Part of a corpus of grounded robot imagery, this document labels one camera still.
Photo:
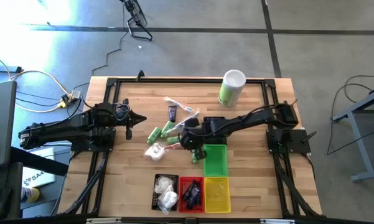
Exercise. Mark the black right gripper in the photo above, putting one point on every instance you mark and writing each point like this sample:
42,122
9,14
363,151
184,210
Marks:
191,137

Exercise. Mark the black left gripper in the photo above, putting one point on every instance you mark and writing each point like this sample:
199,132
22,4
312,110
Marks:
128,123

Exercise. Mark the red toothbrush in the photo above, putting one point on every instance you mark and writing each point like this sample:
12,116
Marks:
172,146

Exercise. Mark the dark blue shave cream tube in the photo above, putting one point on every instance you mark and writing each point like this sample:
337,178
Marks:
172,113
195,191
187,194

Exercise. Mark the clear bag of cotton balls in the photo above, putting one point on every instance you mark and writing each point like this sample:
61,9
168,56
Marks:
163,184
168,199
155,152

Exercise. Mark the grey item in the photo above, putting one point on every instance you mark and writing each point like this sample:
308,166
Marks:
191,203

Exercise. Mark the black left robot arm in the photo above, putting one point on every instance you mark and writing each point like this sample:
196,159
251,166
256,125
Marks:
65,126

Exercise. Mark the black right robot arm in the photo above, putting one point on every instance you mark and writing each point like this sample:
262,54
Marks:
252,118

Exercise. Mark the green slotted plastic basket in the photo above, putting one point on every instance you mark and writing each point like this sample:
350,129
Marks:
216,161

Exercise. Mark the black slotted plastic basket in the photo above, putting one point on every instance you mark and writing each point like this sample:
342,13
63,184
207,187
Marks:
214,119
153,199

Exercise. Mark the yellow slotted plastic basket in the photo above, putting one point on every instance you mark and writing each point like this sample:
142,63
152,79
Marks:
217,202

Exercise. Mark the red slotted plastic basket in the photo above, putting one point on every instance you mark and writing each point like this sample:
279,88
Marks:
191,211

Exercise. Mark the green white wipes canister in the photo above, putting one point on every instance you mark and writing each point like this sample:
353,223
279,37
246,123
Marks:
231,90

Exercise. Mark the black floor fan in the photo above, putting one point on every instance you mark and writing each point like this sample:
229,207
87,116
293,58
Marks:
139,17

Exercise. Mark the black desk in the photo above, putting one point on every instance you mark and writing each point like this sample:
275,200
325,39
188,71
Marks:
40,161

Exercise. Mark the white printed box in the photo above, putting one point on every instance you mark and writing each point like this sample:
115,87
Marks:
37,177

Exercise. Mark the yellow blue white object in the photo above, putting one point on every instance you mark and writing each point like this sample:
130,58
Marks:
31,194

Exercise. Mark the grey monitor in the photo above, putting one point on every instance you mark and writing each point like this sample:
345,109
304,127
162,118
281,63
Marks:
1,124

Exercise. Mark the black floor bar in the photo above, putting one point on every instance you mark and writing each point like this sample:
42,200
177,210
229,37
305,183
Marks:
6,69

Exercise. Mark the black computer mouse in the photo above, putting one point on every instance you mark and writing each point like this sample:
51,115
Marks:
0,202

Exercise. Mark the grey metal table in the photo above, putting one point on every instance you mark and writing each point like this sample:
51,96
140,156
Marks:
358,140

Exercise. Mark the black frame clamp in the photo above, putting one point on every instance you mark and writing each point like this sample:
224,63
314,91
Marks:
140,75

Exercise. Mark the silver aluminium bracket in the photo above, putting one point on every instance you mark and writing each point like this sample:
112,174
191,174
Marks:
277,221
102,221

